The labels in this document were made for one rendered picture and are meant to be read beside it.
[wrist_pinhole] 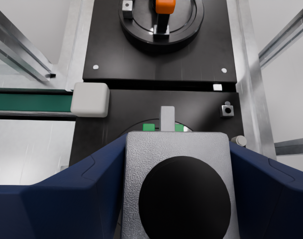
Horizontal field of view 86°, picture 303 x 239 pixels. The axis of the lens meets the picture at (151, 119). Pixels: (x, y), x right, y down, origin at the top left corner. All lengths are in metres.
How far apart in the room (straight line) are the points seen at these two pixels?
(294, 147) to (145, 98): 0.23
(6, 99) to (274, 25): 0.61
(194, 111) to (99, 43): 0.19
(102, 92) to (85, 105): 0.03
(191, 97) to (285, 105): 0.26
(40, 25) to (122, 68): 0.32
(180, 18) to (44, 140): 0.30
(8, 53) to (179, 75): 0.22
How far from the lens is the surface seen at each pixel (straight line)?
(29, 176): 0.34
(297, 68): 0.53
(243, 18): 0.38
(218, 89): 0.27
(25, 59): 0.27
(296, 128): 0.46
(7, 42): 0.26
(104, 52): 0.29
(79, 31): 0.36
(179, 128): 0.16
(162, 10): 0.21
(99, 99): 0.23
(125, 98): 0.24
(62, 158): 0.31
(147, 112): 0.23
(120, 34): 0.31
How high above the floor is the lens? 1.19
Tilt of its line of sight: 75 degrees down
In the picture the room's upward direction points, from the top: 2 degrees clockwise
